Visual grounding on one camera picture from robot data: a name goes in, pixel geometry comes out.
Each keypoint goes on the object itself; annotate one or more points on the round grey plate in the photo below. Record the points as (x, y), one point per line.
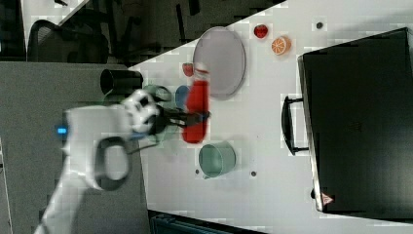
(222, 52)

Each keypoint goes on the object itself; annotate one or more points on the black office chair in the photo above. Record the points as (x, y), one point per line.
(70, 43)

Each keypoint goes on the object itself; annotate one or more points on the teal plastic crate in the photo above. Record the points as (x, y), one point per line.
(162, 223)

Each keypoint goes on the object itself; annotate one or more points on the orange slice toy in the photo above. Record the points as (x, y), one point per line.
(281, 45)

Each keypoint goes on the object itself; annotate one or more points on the black toaster oven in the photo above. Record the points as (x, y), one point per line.
(357, 100)

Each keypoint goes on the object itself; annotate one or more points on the green perforated colander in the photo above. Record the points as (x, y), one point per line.
(115, 101)

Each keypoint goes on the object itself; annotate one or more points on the red toy strawberry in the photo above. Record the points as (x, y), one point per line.
(260, 31)
(188, 69)

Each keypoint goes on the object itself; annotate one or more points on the red plush ketchup bottle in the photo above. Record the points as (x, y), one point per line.
(197, 102)

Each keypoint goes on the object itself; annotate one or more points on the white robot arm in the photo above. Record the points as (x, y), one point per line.
(96, 155)

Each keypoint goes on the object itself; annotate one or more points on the green cup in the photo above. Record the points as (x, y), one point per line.
(217, 159)

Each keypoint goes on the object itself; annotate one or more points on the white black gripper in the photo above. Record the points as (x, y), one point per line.
(147, 115)

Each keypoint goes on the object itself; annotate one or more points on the blue bowl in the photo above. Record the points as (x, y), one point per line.
(181, 95)

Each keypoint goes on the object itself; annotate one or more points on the black cylinder container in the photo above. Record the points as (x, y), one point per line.
(120, 82)

